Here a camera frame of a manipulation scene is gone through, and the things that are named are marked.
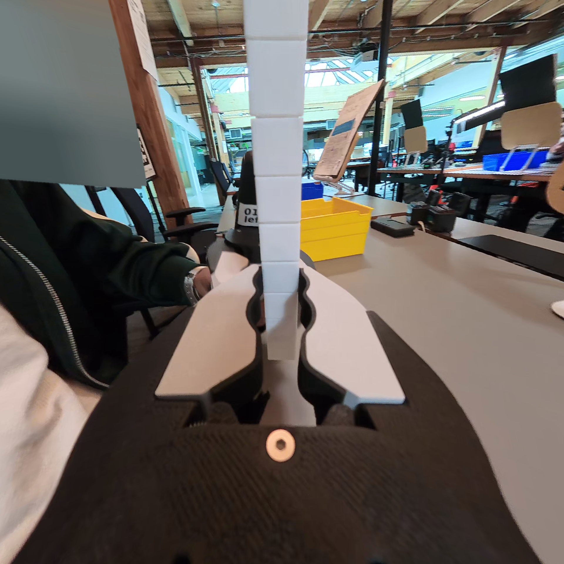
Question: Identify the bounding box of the black office chair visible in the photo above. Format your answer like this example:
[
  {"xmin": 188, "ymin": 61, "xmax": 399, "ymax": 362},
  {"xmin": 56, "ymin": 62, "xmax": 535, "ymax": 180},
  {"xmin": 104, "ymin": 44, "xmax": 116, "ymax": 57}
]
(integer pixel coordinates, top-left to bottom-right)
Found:
[{"xmin": 86, "ymin": 185, "xmax": 219, "ymax": 338}]

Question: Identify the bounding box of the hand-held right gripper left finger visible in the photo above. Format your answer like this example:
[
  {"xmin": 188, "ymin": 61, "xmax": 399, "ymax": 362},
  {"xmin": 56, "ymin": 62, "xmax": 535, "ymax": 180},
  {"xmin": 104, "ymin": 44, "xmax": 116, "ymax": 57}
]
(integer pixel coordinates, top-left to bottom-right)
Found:
[{"xmin": 155, "ymin": 263, "xmax": 265, "ymax": 402}]

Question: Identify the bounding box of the white board stand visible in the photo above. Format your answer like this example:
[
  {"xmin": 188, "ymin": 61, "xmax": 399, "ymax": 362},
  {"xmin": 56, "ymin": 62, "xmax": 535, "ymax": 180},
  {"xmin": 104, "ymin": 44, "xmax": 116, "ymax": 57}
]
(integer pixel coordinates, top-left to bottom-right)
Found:
[{"xmin": 315, "ymin": 174, "xmax": 367, "ymax": 195}]

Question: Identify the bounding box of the small black marker poster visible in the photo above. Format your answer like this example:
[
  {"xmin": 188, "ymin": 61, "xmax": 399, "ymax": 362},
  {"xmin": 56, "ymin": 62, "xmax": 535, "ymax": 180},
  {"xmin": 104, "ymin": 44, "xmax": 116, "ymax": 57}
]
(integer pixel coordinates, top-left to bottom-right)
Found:
[{"xmin": 137, "ymin": 125, "xmax": 158, "ymax": 180}]

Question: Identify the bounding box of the wooden post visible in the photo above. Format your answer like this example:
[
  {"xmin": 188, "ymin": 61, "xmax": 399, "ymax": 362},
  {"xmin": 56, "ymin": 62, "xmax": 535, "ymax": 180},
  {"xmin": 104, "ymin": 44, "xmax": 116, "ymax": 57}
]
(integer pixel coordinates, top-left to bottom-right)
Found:
[{"xmin": 109, "ymin": 0, "xmax": 194, "ymax": 230}]

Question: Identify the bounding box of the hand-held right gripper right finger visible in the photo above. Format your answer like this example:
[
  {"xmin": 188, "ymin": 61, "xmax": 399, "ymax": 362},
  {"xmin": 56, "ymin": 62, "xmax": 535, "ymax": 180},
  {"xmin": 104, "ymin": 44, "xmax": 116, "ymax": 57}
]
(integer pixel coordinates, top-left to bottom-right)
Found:
[{"xmin": 297, "ymin": 266, "xmax": 406, "ymax": 408}]

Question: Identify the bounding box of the person's green zip jacket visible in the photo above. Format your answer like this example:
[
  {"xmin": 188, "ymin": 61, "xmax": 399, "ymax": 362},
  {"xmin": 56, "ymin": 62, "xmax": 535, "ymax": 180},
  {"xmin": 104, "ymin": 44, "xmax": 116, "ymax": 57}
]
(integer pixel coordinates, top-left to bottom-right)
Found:
[{"xmin": 0, "ymin": 178, "xmax": 201, "ymax": 390}]

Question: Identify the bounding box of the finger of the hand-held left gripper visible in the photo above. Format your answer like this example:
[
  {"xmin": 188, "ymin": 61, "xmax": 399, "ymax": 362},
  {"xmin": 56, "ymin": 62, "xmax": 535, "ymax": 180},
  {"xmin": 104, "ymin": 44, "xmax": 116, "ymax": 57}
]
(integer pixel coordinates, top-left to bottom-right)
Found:
[{"xmin": 211, "ymin": 252, "xmax": 250, "ymax": 289}]

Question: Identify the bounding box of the wooden-top work desk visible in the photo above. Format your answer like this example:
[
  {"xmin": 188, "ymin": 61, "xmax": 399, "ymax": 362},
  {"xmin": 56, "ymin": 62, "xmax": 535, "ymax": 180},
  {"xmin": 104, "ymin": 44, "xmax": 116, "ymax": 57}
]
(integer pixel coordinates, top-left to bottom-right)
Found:
[{"xmin": 377, "ymin": 161, "xmax": 564, "ymax": 221}]

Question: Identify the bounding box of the white paper notice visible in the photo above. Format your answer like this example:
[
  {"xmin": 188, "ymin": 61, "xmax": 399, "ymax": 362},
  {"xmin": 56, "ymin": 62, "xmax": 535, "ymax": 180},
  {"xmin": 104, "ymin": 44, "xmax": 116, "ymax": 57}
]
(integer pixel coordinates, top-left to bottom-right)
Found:
[{"xmin": 128, "ymin": 0, "xmax": 159, "ymax": 82}]

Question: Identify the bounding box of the yellow plastic bin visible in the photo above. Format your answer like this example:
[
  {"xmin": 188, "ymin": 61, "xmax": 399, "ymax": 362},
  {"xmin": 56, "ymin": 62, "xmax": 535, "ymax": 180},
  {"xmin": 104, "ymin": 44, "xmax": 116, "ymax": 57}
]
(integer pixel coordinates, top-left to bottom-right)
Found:
[{"xmin": 301, "ymin": 197, "xmax": 374, "ymax": 261}]

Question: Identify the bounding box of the silver wristwatch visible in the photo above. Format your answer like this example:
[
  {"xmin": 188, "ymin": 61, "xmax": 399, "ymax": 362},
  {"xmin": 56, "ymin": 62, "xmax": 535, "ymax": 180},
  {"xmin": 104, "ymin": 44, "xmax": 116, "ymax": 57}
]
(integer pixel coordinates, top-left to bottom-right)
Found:
[{"xmin": 184, "ymin": 269, "xmax": 203, "ymax": 307}]

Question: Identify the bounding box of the black battery charger set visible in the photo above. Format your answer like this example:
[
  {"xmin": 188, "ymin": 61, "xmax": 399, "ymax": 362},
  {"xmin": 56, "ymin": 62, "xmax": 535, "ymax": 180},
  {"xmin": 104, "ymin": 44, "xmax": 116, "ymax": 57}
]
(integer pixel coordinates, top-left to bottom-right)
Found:
[{"xmin": 407, "ymin": 192, "xmax": 472, "ymax": 233}]

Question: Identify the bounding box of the brown cardboard board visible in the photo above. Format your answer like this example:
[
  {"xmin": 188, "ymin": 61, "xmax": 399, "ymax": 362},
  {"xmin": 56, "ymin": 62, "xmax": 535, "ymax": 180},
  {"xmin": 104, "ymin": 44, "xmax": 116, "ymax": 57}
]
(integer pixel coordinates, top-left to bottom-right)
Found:
[{"xmin": 314, "ymin": 79, "xmax": 387, "ymax": 181}]

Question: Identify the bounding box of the white segmented block strip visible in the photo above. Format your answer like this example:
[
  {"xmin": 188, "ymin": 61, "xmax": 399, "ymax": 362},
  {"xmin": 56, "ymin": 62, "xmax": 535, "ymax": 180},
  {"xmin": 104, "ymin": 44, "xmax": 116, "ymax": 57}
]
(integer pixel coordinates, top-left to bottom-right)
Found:
[{"xmin": 244, "ymin": 0, "xmax": 309, "ymax": 362}]

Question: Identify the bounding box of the black metal pole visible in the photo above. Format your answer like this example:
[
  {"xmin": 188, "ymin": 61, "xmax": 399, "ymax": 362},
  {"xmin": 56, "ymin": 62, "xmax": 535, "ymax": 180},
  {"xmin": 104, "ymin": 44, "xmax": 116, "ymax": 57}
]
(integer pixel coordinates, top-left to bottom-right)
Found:
[{"xmin": 368, "ymin": 0, "xmax": 394, "ymax": 197}]

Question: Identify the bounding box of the person's left forearm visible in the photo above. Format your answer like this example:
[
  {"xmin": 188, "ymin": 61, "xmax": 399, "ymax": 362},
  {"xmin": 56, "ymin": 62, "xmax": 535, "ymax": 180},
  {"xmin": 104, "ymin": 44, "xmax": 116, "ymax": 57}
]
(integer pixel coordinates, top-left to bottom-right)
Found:
[{"xmin": 95, "ymin": 220, "xmax": 201, "ymax": 309}]

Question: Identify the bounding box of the black square panel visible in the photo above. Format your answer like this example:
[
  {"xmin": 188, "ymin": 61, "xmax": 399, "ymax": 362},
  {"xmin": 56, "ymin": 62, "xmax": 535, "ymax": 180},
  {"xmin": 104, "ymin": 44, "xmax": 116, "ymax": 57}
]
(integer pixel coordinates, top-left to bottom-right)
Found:
[
  {"xmin": 399, "ymin": 99, "xmax": 423, "ymax": 131},
  {"xmin": 498, "ymin": 54, "xmax": 558, "ymax": 107}
]

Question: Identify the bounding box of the person's left hand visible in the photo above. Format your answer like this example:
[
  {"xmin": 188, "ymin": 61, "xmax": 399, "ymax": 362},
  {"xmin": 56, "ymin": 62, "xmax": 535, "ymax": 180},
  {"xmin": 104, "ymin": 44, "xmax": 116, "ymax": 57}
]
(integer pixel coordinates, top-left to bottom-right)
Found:
[{"xmin": 197, "ymin": 266, "xmax": 214, "ymax": 306}]

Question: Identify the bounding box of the LED light bar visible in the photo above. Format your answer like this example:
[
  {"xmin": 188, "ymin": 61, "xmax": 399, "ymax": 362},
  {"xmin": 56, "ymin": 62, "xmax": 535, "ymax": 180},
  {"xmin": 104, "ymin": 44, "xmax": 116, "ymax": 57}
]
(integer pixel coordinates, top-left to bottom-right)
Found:
[{"xmin": 454, "ymin": 100, "xmax": 506, "ymax": 127}]

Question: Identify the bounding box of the grey desk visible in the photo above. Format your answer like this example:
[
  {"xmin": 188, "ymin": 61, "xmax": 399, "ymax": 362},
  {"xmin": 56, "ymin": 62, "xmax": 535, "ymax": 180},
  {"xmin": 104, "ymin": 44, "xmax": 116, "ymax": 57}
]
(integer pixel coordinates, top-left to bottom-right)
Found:
[{"xmin": 216, "ymin": 198, "xmax": 564, "ymax": 564}]

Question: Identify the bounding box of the black flat box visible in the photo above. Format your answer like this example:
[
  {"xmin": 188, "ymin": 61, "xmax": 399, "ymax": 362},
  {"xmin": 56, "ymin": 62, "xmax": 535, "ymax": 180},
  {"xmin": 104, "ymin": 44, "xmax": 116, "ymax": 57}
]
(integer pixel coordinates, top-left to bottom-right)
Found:
[{"xmin": 371, "ymin": 217, "xmax": 416, "ymax": 238}]

